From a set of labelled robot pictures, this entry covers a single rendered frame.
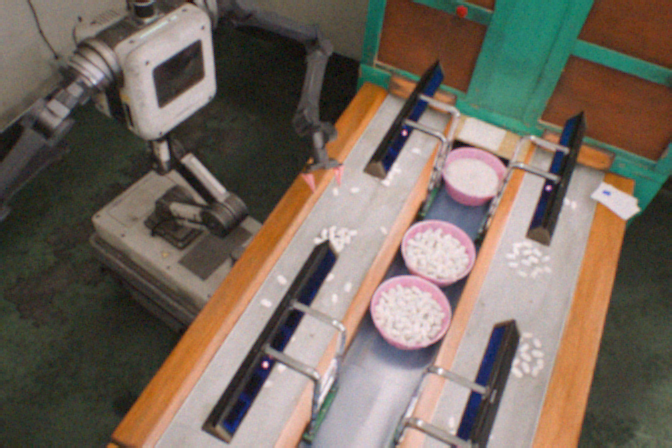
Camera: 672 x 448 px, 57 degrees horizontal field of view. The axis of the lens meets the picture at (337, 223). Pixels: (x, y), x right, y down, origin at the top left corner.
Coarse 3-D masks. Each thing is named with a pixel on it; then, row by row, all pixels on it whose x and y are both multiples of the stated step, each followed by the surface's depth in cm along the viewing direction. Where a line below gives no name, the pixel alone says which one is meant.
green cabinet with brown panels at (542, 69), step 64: (384, 0) 247; (448, 0) 235; (512, 0) 224; (576, 0) 214; (640, 0) 206; (384, 64) 270; (448, 64) 256; (512, 64) 243; (576, 64) 232; (640, 64) 220; (640, 128) 239
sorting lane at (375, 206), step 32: (384, 128) 264; (352, 160) 251; (416, 160) 254; (384, 192) 242; (320, 224) 229; (352, 224) 231; (384, 224) 232; (288, 256) 219; (352, 256) 222; (352, 288) 213; (256, 320) 202; (224, 352) 194; (288, 352) 196; (320, 352) 197; (224, 384) 188; (288, 384) 190; (192, 416) 181; (256, 416) 183; (288, 416) 184
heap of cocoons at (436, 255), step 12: (408, 240) 228; (420, 240) 230; (432, 240) 229; (444, 240) 229; (456, 240) 230; (408, 252) 224; (420, 252) 226; (432, 252) 226; (444, 252) 228; (456, 252) 226; (420, 264) 223; (432, 264) 223; (444, 264) 223; (456, 264) 223; (432, 276) 219; (444, 276) 219; (456, 276) 222
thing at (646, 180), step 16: (368, 80) 279; (384, 80) 275; (400, 96) 278; (464, 112) 269; (480, 112) 265; (496, 112) 262; (512, 128) 263; (528, 128) 260; (624, 160) 251; (640, 176) 253; (656, 176) 249; (640, 192) 258; (656, 192) 254; (640, 208) 264
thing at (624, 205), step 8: (600, 192) 248; (608, 192) 247; (616, 192) 249; (600, 200) 245; (608, 200) 245; (616, 200) 246; (624, 200) 246; (632, 200) 247; (616, 208) 243; (624, 208) 244; (632, 208) 244; (624, 216) 241
